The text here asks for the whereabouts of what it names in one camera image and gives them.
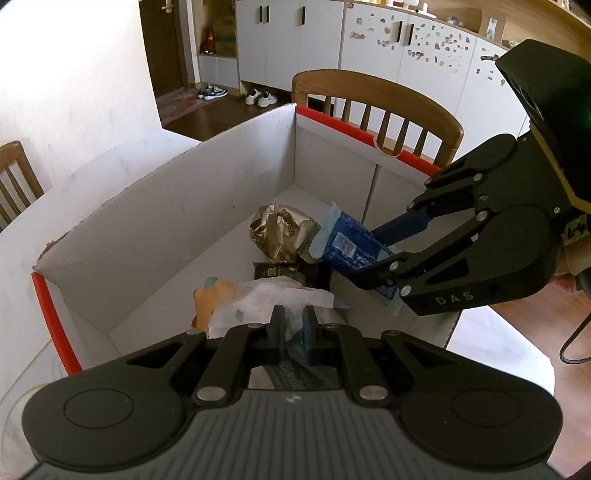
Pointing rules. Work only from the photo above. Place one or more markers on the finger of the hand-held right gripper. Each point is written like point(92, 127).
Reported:
point(415, 272)
point(401, 228)

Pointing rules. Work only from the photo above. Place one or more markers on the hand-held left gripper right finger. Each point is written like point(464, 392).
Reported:
point(309, 339)

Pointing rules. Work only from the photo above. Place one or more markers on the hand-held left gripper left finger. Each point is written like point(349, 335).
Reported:
point(279, 334)

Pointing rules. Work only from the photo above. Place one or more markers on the white plastic bag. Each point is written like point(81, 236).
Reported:
point(258, 300)

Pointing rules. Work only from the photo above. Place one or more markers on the blue wipes packet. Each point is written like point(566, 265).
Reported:
point(346, 244)

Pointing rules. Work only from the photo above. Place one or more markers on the black snack packet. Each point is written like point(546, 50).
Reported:
point(286, 272)

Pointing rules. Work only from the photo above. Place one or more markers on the orange snack packet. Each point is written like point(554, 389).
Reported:
point(207, 302)

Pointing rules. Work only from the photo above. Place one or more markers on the teal stick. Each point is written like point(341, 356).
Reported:
point(210, 281)

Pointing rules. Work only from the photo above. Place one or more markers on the gold snack wrapper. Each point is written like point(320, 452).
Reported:
point(277, 230)

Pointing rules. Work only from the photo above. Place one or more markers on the red cardboard box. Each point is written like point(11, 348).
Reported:
point(161, 221)

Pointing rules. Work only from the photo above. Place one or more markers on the wooden chair with brown slats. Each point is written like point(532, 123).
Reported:
point(369, 87)

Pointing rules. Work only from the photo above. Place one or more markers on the white cabinet with stickers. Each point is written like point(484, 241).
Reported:
point(415, 74)

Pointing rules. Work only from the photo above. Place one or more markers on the white sneaker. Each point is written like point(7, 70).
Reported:
point(252, 98)
point(267, 99)

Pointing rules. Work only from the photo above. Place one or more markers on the grey lower cabinet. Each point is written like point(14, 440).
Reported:
point(286, 46)

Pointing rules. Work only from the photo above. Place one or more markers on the dark sneaker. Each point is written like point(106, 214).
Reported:
point(219, 91)
point(206, 93)

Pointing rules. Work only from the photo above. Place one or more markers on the patterned doormat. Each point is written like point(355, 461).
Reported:
point(182, 106)

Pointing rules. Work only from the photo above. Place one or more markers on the wooden chair with white slats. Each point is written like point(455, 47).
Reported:
point(14, 180)

